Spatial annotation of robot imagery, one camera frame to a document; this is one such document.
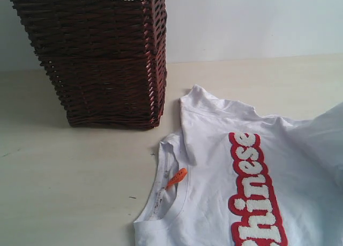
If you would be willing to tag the white t-shirt red lettering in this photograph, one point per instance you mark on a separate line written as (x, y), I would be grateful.
(252, 180)

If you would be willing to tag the orange clothing tag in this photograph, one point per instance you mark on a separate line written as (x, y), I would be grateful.
(178, 177)

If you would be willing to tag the brown wicker basket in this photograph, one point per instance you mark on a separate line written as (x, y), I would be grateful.
(105, 58)

